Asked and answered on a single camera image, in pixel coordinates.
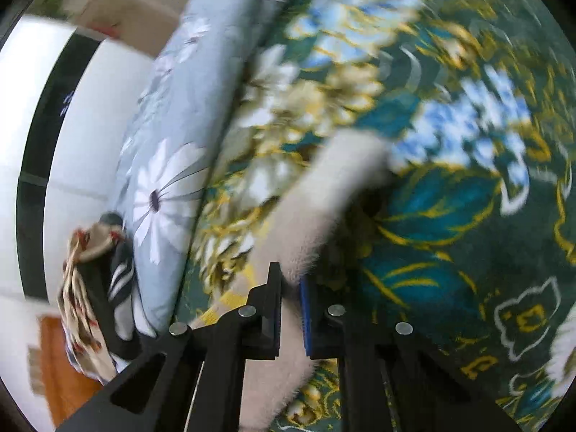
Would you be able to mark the grey fuzzy sweater yellow pattern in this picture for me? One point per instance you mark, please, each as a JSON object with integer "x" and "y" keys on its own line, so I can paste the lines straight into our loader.
{"x": 315, "y": 216}

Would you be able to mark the dark garment with white stripes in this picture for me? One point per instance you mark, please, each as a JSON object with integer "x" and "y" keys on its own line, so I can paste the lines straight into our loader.
{"x": 119, "y": 274}

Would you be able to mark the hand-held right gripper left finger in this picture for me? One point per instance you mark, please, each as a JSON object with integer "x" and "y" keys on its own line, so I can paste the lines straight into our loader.
{"x": 265, "y": 319}

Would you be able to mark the wooden headboard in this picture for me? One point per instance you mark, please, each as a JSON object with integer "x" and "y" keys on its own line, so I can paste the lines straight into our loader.
{"x": 63, "y": 378}

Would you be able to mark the white wardrobe with black stripe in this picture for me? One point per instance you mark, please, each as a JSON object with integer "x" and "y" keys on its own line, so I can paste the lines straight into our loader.
{"x": 90, "y": 121}

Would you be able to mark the blue floral duvet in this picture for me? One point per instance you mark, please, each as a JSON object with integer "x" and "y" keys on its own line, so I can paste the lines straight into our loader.
{"x": 180, "y": 121}

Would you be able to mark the beige cartoon print cloth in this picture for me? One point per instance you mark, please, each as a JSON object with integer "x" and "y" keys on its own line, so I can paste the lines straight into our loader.
{"x": 78, "y": 306}

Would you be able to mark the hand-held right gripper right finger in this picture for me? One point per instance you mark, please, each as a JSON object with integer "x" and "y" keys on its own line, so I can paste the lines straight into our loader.
{"x": 308, "y": 324}

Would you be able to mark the green potted plant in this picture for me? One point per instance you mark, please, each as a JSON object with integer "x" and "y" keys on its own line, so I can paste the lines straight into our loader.
{"x": 47, "y": 6}

